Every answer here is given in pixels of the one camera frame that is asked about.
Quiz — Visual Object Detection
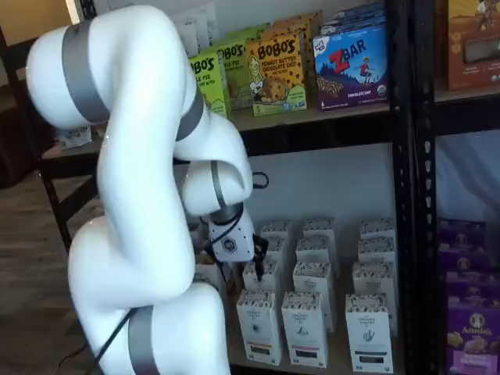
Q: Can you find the blue ZBar box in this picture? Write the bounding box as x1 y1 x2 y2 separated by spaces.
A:
320 2 388 38
312 25 391 113

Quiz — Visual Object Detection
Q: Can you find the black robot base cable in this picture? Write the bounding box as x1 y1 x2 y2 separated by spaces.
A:
91 308 133 375

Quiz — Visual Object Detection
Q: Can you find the dark brown cabinet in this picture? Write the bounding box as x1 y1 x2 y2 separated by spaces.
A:
0 23 54 191

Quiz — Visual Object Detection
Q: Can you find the white box dark strip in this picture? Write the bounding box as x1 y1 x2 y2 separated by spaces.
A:
359 220 395 243
345 293 392 373
352 260 397 337
357 237 396 266

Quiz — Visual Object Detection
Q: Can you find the black camera cable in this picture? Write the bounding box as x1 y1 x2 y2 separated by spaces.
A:
193 170 271 274

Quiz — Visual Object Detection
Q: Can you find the white box pink strip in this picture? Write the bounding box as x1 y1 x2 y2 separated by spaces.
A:
280 291 330 369
295 236 336 266
291 259 335 333
302 217 336 241

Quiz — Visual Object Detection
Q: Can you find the yellow Bobo's box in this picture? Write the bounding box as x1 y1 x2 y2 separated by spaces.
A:
245 30 309 117
271 10 325 45

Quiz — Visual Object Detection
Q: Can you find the purple Annie's box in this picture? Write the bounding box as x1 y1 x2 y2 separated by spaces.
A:
437 218 488 249
446 306 500 375
439 244 500 274
445 270 500 313

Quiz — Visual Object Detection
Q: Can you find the tan shelf board with snacks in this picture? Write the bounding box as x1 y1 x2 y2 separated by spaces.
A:
37 102 391 162

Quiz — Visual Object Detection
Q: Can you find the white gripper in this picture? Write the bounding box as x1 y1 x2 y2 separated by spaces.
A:
206 205 270 292

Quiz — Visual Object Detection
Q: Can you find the orange snack box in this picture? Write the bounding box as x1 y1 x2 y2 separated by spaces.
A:
445 0 500 91

